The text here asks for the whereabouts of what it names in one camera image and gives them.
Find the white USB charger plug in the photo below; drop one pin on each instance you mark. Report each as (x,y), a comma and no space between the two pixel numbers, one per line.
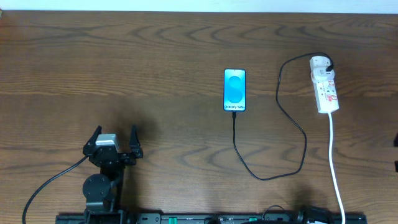
(321,61)

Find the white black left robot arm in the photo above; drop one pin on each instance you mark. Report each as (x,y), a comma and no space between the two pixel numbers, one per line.
(103,190)

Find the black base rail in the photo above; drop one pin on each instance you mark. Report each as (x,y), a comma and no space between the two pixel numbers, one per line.
(156,218)

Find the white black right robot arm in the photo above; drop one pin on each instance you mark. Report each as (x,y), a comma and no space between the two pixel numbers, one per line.
(396,159)

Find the blue Galaxy smartphone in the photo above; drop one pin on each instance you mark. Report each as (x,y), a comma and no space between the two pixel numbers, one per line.
(234,89)

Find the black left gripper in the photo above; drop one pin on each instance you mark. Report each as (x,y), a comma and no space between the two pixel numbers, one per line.
(125,157)

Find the white power strip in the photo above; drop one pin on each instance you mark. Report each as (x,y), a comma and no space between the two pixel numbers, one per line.
(325,90)

